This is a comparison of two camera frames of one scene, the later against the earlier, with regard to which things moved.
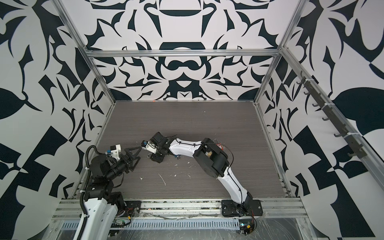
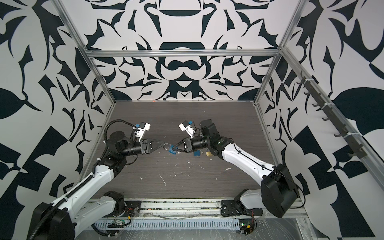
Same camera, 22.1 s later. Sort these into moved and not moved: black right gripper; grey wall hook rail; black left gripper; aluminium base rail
Moved: black left gripper; black right gripper
Not moved: grey wall hook rail; aluminium base rail
